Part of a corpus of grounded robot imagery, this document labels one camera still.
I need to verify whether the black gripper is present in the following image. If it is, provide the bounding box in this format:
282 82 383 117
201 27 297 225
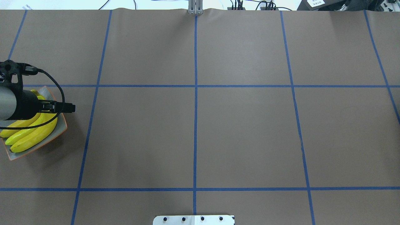
12 90 76 120

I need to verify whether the yellow banana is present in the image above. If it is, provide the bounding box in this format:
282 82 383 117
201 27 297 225
10 117 58 153
5 113 55 146
0 89 45 138

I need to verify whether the yellow banana top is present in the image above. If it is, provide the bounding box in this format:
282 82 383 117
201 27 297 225
0 89 45 138

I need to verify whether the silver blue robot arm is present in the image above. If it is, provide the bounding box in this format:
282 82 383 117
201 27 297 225
0 86 76 121

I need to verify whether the grey square plate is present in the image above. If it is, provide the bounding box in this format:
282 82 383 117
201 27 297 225
0 86 68 161

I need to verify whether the black box with label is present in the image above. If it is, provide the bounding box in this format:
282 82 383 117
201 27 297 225
296 0 346 11

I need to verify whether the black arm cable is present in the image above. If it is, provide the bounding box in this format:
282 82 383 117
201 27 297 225
0 69 66 130

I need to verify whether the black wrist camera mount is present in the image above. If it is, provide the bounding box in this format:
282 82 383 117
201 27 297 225
0 60 39 94

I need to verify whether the aluminium frame post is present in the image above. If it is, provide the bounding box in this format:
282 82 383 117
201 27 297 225
188 0 204 15

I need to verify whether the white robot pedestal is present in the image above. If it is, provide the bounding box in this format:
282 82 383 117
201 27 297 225
152 215 235 225

